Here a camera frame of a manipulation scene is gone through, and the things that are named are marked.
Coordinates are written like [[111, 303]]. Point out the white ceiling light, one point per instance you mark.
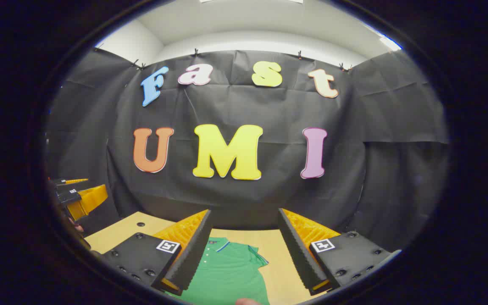
[[390, 43]]

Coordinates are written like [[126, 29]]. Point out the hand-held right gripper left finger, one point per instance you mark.
[[193, 258]]

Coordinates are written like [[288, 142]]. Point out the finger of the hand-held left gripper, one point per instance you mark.
[[89, 199], [72, 181]]

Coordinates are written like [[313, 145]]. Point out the black backdrop cloth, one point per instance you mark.
[[235, 106]]

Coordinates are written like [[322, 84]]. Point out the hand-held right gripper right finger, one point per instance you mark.
[[299, 254]]

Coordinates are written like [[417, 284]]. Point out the green T-shirt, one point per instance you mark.
[[231, 275]]

